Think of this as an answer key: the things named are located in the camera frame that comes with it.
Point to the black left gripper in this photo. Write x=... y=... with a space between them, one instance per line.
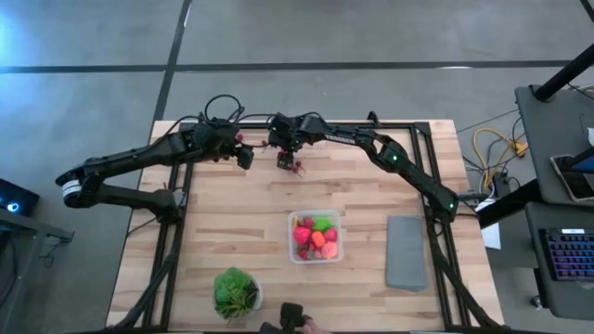
x=215 y=139

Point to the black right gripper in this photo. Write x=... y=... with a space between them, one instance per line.
x=306 y=130

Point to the small strawberry with green leaves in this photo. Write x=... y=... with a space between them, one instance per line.
x=303 y=253
x=308 y=222

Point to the green pear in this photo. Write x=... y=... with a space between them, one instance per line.
x=323 y=223

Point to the large red strawberry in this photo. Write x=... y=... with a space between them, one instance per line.
x=301 y=235

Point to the orange fruit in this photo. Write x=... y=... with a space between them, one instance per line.
x=318 y=239

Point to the pale orange peach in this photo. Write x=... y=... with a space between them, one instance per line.
x=329 y=250

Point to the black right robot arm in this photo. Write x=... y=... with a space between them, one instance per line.
x=394 y=158

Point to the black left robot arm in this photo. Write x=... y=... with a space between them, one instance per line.
x=139 y=153

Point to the clear plastic tupperware container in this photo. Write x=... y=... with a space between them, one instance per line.
x=294 y=257

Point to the grey tupperware lid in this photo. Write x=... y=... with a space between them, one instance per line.
x=406 y=253

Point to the dark red cherry with stem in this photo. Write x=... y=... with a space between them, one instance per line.
x=295 y=170
x=300 y=164

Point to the oblong red cherry with stem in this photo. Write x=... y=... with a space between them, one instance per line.
x=265 y=145

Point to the green plant in white pot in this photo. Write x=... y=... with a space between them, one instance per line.
x=234 y=292

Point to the black handheld object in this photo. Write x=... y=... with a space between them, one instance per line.
x=292 y=315

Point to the person's hand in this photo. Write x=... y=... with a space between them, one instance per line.
x=315 y=327

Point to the white paper sheet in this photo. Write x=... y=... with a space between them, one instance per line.
x=492 y=234

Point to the grey metal stand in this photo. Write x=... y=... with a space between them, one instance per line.
x=32 y=228

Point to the black diagonal desk bar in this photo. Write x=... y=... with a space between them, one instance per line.
x=506 y=206

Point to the black box with blue light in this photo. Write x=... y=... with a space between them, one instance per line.
x=18 y=197

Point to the grey desk top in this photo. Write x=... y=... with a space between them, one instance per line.
x=543 y=139
x=575 y=301

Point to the black caster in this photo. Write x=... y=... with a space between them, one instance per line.
x=536 y=302

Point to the smartphone in tan case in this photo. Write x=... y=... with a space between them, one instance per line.
x=573 y=182

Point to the black round pole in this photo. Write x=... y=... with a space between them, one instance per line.
x=561 y=74

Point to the backlit black keyboard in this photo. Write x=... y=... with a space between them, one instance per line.
x=571 y=255

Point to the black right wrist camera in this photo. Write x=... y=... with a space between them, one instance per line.
x=279 y=133

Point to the black frame clamp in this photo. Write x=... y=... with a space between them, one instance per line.
x=373 y=118

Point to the black aluminium table frame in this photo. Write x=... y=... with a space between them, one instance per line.
x=394 y=125

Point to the silver metal bracket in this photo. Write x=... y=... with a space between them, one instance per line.
x=429 y=198

